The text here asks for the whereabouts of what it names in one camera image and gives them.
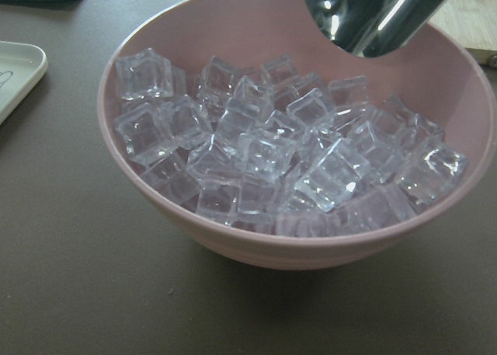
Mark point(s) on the metal ice scoop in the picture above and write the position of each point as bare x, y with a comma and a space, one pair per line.
371, 28

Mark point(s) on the cream serving tray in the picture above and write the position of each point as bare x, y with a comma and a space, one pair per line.
22, 67

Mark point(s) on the clear ice cubes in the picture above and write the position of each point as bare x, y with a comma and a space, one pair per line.
280, 153

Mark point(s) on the wooden cutting board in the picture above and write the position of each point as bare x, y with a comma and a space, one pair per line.
471, 23

